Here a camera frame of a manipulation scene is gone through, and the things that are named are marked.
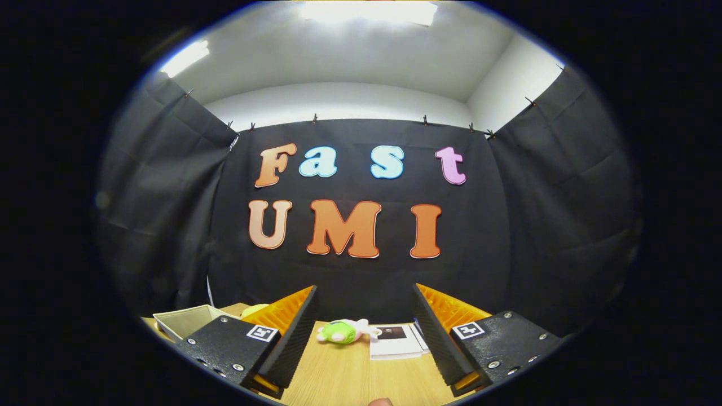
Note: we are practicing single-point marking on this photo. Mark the yellow ridged ball toy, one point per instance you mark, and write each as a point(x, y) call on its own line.
point(254, 310)

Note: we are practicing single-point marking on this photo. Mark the ceiling tube light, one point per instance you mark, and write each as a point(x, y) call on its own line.
point(185, 58)

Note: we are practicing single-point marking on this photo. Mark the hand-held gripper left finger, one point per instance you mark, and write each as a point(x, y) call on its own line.
point(293, 338)

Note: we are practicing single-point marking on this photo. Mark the white book with dark photo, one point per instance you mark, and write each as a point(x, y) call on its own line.
point(395, 344)

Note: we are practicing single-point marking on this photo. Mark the thin white book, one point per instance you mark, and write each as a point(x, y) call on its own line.
point(420, 335)

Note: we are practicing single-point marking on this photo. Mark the black backdrop cloth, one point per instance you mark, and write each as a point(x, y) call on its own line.
point(366, 282)

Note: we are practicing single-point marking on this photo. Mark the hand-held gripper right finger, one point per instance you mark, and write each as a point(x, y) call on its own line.
point(437, 338)

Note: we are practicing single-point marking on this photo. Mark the green and pink plush toy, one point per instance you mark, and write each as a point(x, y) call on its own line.
point(341, 332)

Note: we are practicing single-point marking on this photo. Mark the ceiling light panel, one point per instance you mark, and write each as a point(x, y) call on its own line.
point(366, 11)

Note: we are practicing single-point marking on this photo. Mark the grey fabric storage box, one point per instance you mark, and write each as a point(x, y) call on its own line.
point(186, 321)

